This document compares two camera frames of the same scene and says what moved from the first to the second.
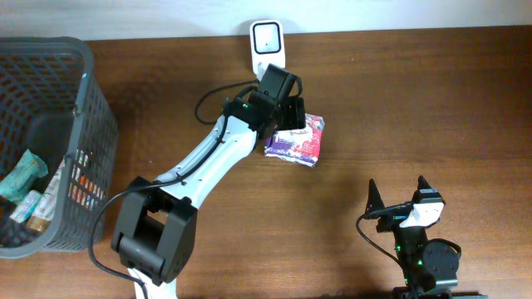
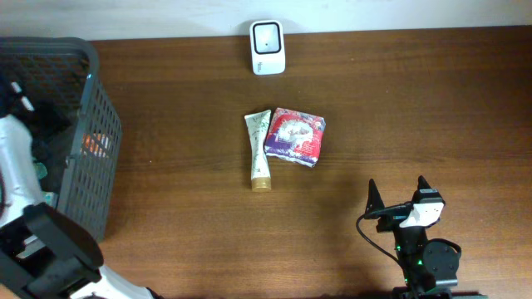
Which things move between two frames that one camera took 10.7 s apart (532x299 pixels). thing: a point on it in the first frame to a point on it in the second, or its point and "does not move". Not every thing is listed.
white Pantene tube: x=41 y=218 to x=258 y=124
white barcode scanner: x=267 y=40 does not move
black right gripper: x=375 y=208 does not move
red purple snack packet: x=300 y=145 does not move
